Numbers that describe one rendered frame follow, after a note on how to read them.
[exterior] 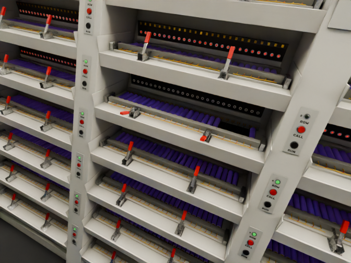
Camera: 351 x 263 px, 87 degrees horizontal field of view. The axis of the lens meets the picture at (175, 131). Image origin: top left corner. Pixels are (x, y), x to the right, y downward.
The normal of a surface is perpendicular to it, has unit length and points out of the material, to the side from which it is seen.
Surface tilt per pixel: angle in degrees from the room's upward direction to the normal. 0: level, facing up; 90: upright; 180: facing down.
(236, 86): 108
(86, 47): 90
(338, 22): 90
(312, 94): 90
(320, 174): 18
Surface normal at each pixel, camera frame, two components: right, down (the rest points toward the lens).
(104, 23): 0.91, 0.30
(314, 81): -0.34, 0.22
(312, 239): 0.10, -0.82
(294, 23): -0.40, 0.49
